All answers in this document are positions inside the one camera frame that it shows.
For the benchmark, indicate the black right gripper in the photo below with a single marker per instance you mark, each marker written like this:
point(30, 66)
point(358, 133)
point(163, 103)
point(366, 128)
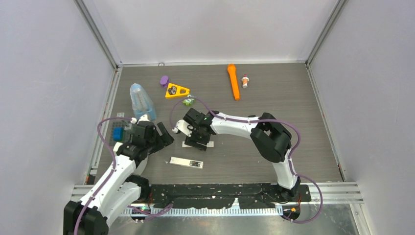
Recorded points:
point(192, 141)

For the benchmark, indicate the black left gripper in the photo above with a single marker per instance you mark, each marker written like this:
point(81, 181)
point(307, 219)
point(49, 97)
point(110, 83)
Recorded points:
point(163, 140)

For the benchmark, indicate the white rectangular thermometer device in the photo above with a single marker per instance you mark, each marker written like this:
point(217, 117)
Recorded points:
point(186, 162)

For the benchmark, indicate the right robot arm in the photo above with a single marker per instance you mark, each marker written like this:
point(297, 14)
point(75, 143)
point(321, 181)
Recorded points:
point(270, 137)

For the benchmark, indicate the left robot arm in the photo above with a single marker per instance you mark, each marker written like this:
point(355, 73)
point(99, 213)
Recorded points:
point(118, 188)

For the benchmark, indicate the green owl toy block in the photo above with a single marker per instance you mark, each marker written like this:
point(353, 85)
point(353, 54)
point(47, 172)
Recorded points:
point(189, 100)

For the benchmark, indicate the blue transparent plastic container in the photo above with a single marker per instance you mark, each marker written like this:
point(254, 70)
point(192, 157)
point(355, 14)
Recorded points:
point(141, 102)

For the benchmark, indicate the grey lego baseplate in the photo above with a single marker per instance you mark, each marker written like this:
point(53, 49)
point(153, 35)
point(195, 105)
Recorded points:
point(128, 130)

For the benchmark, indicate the yellow triangle shape toy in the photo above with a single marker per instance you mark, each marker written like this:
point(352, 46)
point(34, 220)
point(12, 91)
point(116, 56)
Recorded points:
point(181, 91)

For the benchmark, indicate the blue lego brick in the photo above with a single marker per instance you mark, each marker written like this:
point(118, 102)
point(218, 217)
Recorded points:
point(118, 134)

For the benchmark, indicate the purple cylinder toy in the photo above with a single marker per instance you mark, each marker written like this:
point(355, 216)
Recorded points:
point(164, 81)

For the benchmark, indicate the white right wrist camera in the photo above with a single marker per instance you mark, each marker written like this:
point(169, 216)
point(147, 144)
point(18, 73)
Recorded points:
point(184, 127)

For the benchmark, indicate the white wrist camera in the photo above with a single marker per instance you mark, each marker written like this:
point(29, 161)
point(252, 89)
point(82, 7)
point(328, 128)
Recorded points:
point(142, 122)
point(184, 127)

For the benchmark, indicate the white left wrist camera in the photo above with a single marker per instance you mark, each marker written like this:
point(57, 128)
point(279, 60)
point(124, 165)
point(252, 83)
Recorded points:
point(142, 122)

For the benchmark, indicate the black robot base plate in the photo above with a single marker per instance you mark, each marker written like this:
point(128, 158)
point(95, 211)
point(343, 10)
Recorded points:
point(219, 196)

